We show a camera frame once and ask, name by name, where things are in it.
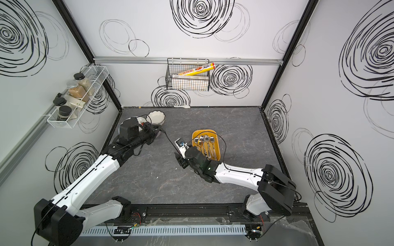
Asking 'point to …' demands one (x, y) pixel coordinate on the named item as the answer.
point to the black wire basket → (197, 81)
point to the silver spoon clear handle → (207, 139)
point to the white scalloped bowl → (156, 117)
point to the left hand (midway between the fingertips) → (162, 124)
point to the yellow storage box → (196, 142)
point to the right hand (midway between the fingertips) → (179, 150)
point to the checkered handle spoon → (202, 139)
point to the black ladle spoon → (162, 130)
